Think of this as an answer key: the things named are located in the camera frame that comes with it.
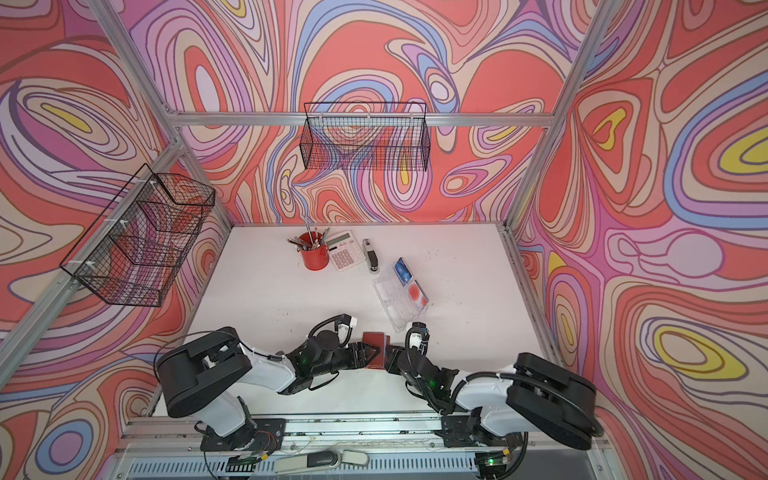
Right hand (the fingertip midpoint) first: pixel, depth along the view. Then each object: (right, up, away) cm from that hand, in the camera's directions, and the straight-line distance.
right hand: (388, 354), depth 85 cm
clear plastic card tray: (+4, +16, +8) cm, 18 cm away
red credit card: (+8, +17, +4) cm, 19 cm away
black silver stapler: (-6, +28, +19) cm, 34 cm away
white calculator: (-16, +30, +24) cm, 42 cm away
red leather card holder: (-2, +3, +4) cm, 5 cm away
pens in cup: (-25, +33, +13) cm, 43 cm away
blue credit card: (+5, +23, +9) cm, 26 cm away
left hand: (-2, +1, -2) cm, 3 cm away
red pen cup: (-25, +30, +13) cm, 41 cm away
